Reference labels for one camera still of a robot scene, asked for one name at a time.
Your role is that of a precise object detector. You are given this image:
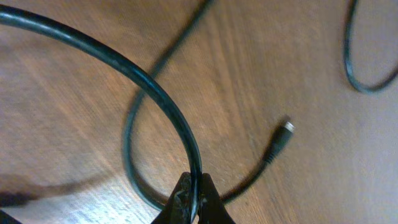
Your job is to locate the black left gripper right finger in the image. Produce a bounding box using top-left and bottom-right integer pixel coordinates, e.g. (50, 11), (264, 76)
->
(198, 173), (235, 224)

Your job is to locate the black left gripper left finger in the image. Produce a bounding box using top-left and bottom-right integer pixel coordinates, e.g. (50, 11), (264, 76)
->
(152, 172), (191, 224)

